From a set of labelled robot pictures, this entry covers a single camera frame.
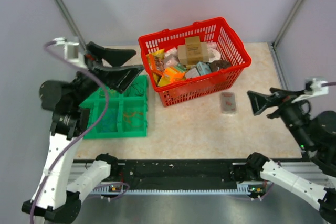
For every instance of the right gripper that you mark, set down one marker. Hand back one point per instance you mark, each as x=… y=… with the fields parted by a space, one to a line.
x=259 y=102

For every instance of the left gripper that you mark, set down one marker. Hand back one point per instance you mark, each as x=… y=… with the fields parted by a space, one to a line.
x=118 y=77

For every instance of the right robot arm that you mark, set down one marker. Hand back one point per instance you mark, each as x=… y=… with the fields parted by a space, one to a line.
x=315 y=136

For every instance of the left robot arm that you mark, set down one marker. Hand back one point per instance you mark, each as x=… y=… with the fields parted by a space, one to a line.
x=56 y=199

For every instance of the grey packaged sponge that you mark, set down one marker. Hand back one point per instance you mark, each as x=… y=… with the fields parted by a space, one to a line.
x=228 y=103

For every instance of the yellow snack bag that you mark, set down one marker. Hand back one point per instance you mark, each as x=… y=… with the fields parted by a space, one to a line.
x=155 y=61

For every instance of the green compartment tray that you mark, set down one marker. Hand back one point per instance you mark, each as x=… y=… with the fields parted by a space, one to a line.
x=126 y=115

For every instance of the dark brown round pastry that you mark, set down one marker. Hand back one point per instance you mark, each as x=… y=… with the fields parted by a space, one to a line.
x=219 y=64

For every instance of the orange snack box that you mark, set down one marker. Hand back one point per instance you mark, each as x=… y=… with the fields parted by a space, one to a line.
x=171 y=75

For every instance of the teal small box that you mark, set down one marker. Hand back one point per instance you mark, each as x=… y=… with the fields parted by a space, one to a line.
x=203 y=68

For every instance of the white tape roll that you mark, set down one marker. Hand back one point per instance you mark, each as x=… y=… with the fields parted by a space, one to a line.
x=213 y=55

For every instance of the brown cardboard box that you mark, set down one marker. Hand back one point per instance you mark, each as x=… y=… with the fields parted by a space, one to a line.
x=193 y=51

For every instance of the red plastic shopping basket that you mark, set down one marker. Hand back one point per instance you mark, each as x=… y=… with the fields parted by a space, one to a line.
x=217 y=33

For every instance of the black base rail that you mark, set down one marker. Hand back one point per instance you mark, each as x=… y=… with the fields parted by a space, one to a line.
x=188 y=176

